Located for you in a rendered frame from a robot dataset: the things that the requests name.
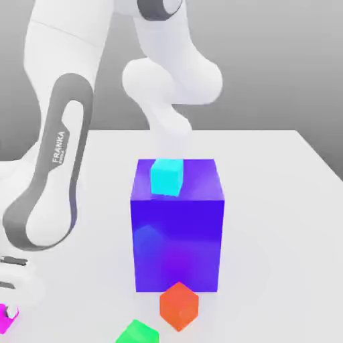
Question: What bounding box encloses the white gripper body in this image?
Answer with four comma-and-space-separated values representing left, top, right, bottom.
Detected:
0, 268, 46, 310

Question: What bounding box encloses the small magenta cube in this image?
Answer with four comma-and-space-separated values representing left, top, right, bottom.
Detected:
0, 302, 20, 335

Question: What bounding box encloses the small green cube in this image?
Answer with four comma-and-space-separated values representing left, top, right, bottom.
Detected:
115, 318, 161, 343

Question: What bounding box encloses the small orange cube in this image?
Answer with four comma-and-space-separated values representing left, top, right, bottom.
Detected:
159, 281, 200, 333

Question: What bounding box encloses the small cyan cube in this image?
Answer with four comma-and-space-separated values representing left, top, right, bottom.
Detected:
150, 157, 185, 197

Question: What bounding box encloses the large purple box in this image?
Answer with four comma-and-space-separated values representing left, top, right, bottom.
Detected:
130, 158, 225, 293

